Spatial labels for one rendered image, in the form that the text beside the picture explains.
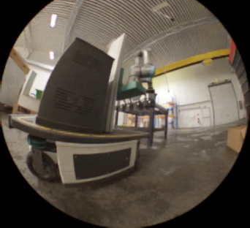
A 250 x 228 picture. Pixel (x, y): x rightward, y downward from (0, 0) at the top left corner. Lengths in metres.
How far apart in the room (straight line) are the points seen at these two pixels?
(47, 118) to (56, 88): 0.13
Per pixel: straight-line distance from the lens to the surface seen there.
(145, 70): 0.72
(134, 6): 8.02
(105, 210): 0.43
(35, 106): 1.93
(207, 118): 10.55
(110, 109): 0.58
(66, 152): 0.32
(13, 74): 2.59
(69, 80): 0.40
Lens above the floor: 0.39
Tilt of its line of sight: 16 degrees up
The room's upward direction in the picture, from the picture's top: 5 degrees clockwise
